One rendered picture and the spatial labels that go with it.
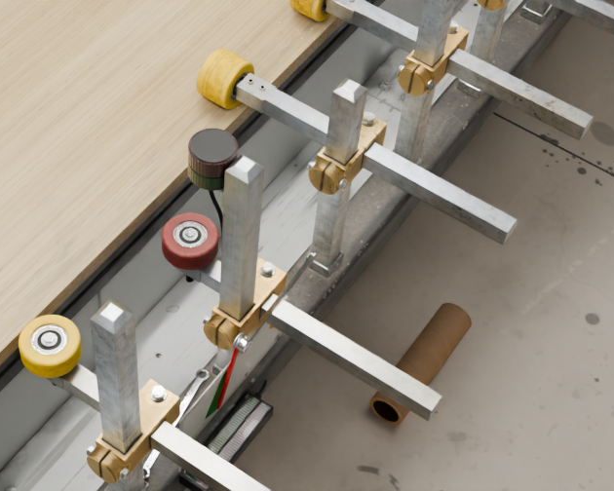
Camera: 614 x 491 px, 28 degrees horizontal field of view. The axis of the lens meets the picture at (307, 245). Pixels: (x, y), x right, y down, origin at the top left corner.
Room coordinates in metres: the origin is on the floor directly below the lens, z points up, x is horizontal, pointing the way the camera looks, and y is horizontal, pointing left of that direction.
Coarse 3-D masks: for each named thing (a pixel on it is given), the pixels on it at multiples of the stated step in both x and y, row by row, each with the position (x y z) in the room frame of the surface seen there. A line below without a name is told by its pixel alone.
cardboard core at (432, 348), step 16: (448, 304) 1.57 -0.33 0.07; (432, 320) 1.53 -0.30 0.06; (448, 320) 1.53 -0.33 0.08; (464, 320) 1.54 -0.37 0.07; (432, 336) 1.48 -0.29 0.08; (448, 336) 1.49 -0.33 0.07; (416, 352) 1.43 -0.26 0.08; (432, 352) 1.44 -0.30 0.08; (448, 352) 1.46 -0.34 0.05; (400, 368) 1.39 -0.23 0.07; (416, 368) 1.39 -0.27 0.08; (432, 368) 1.41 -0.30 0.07; (384, 400) 1.31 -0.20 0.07; (384, 416) 1.31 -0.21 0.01; (400, 416) 1.29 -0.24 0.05
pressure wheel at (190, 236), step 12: (180, 216) 1.07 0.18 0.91; (192, 216) 1.07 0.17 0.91; (204, 216) 1.07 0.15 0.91; (168, 228) 1.05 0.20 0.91; (180, 228) 1.05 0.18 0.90; (192, 228) 1.05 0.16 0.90; (204, 228) 1.06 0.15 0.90; (216, 228) 1.06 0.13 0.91; (168, 240) 1.02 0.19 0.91; (180, 240) 1.03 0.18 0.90; (192, 240) 1.03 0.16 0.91; (204, 240) 1.04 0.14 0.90; (216, 240) 1.04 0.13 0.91; (168, 252) 1.01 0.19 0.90; (180, 252) 1.01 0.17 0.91; (192, 252) 1.01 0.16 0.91; (204, 252) 1.01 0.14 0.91; (216, 252) 1.03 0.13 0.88; (180, 264) 1.00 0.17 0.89; (192, 264) 1.00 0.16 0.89; (204, 264) 1.01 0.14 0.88
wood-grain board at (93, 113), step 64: (0, 0) 1.47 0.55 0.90; (64, 0) 1.49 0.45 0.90; (128, 0) 1.51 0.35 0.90; (192, 0) 1.53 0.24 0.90; (256, 0) 1.55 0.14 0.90; (0, 64) 1.32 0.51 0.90; (64, 64) 1.34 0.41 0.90; (128, 64) 1.36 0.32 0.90; (192, 64) 1.38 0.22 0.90; (256, 64) 1.40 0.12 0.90; (0, 128) 1.20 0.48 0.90; (64, 128) 1.21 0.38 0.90; (128, 128) 1.23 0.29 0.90; (192, 128) 1.25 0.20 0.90; (0, 192) 1.07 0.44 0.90; (64, 192) 1.09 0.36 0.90; (128, 192) 1.11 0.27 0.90; (0, 256) 0.96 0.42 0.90; (64, 256) 0.98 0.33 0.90; (0, 320) 0.86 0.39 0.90
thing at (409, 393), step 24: (216, 264) 1.03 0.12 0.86; (216, 288) 1.00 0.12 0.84; (264, 312) 0.96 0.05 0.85; (288, 312) 0.96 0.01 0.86; (312, 336) 0.93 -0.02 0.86; (336, 336) 0.93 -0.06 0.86; (336, 360) 0.90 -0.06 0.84; (360, 360) 0.90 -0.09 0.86; (384, 360) 0.90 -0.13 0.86; (384, 384) 0.87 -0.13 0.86; (408, 384) 0.87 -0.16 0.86; (408, 408) 0.85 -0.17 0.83; (432, 408) 0.84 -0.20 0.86
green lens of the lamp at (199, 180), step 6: (192, 174) 0.96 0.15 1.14; (198, 174) 0.95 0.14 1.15; (192, 180) 0.96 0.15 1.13; (198, 180) 0.95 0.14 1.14; (204, 180) 0.95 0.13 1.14; (210, 180) 0.95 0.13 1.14; (216, 180) 0.95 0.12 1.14; (222, 180) 0.95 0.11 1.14; (198, 186) 0.95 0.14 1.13; (204, 186) 0.95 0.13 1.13; (210, 186) 0.95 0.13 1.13; (216, 186) 0.95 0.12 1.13; (222, 186) 0.95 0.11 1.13
